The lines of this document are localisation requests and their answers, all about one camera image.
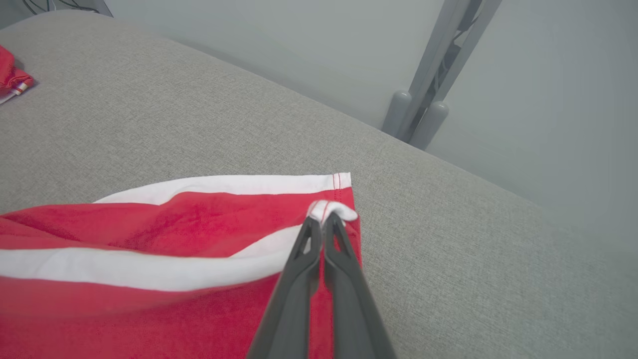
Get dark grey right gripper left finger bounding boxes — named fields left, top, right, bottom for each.
left=247, top=215, right=324, bottom=359

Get red white Bulls shorts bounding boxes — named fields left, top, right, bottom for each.
left=0, top=172, right=362, bottom=359

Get red white Bulls jersey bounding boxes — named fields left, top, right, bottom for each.
left=0, top=45, right=35, bottom=105

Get grey metal post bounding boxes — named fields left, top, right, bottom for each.
left=381, top=0, right=502, bottom=151

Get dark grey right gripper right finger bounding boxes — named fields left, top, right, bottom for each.
left=323, top=212, right=398, bottom=359

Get thin black loose cables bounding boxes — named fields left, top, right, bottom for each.
left=22, top=0, right=103, bottom=14

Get grey fabric sofa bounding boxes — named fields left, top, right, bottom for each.
left=0, top=10, right=638, bottom=359

